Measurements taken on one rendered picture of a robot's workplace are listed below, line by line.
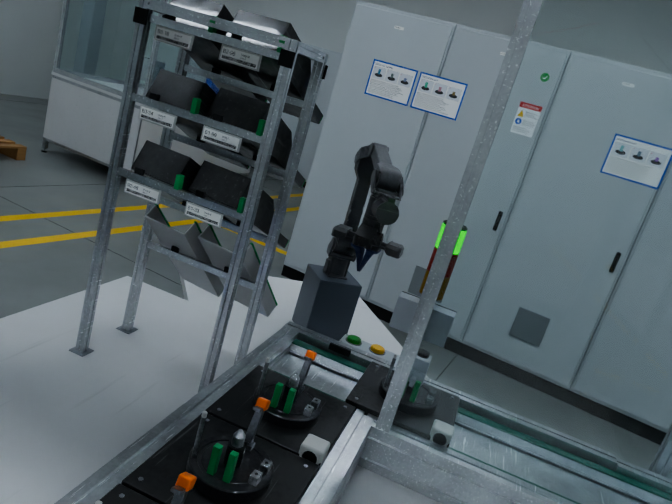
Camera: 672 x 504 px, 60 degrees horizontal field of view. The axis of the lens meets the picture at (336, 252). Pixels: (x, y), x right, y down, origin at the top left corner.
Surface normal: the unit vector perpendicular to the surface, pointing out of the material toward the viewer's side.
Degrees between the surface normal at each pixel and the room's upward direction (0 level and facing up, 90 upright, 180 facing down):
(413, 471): 90
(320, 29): 90
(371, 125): 90
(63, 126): 90
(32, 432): 0
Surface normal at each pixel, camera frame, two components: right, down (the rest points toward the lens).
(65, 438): 0.28, -0.92
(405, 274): -0.42, 0.12
